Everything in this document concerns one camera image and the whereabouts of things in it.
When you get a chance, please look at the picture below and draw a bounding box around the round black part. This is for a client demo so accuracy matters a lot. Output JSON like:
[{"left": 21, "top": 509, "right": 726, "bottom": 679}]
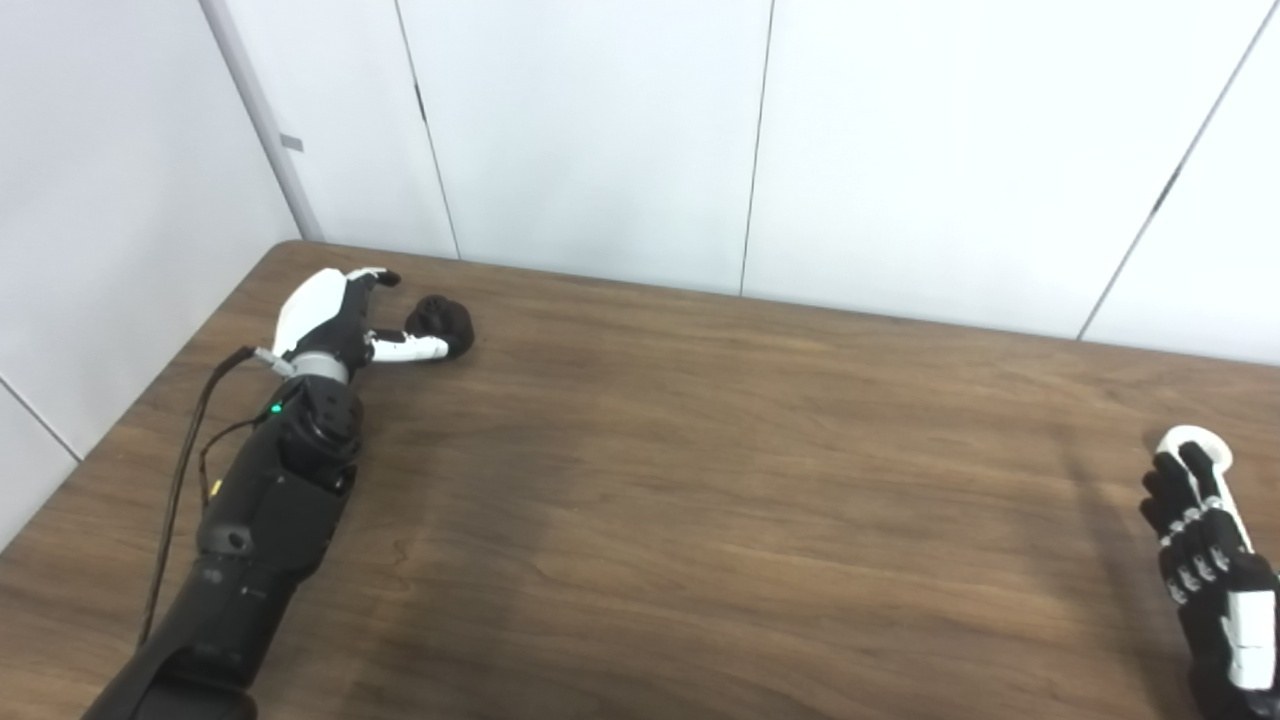
[{"left": 404, "top": 295, "right": 476, "bottom": 363}]

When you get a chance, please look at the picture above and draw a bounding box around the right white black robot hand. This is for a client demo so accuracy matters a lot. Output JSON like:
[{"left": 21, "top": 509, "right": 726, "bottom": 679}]
[{"left": 1140, "top": 440, "right": 1280, "bottom": 720}]

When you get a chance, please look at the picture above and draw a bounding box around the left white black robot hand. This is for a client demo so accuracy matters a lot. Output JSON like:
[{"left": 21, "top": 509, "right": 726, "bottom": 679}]
[{"left": 270, "top": 266, "right": 451, "bottom": 373}]

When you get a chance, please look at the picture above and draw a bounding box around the thin black left arm wire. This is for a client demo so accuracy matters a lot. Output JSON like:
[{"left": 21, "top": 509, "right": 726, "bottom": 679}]
[{"left": 197, "top": 415, "right": 269, "bottom": 501}]

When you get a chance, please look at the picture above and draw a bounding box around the white ring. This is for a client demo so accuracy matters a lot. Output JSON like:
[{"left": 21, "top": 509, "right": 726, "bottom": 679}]
[{"left": 1156, "top": 425, "right": 1234, "bottom": 501}]

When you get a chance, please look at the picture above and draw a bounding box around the gray wall corner post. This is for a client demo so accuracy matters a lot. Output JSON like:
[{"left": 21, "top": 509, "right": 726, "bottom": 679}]
[{"left": 200, "top": 0, "right": 326, "bottom": 243}]

